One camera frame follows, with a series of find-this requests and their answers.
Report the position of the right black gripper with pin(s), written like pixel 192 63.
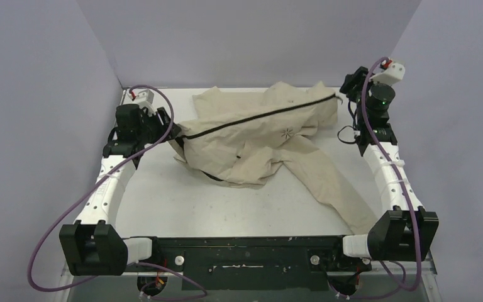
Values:
pixel 353 83

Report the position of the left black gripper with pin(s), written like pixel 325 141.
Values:
pixel 162 116

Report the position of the beige zip jacket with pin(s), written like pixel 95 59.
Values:
pixel 241 139

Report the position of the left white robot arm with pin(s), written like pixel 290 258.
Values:
pixel 91 244

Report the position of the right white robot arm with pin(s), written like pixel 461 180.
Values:
pixel 405 230

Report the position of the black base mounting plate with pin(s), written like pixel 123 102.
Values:
pixel 260 263

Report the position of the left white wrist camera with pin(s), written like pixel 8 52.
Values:
pixel 141 97

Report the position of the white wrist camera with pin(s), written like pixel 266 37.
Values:
pixel 393 71
pixel 141 97

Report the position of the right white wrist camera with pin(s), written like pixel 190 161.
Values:
pixel 393 71

